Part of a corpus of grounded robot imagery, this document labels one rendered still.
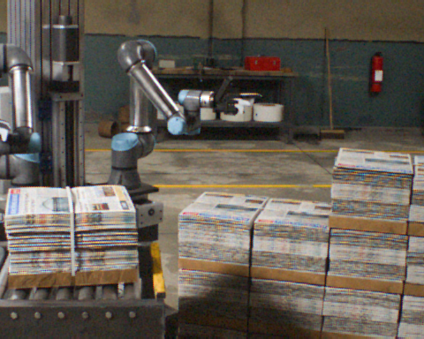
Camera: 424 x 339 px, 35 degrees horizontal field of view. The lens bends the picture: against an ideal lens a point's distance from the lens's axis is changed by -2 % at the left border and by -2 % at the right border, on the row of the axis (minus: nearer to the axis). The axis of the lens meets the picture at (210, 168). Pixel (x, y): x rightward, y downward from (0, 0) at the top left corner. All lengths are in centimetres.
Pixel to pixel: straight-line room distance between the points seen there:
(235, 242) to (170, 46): 666
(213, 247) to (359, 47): 720
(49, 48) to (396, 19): 735
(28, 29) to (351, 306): 171
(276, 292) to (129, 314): 88
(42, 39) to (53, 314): 137
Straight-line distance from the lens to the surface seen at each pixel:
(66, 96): 291
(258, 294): 268
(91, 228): 198
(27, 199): 210
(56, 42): 292
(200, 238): 266
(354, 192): 251
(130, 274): 204
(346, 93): 962
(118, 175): 303
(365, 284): 261
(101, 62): 912
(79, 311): 193
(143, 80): 294
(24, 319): 195
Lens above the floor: 159
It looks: 13 degrees down
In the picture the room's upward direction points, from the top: 2 degrees clockwise
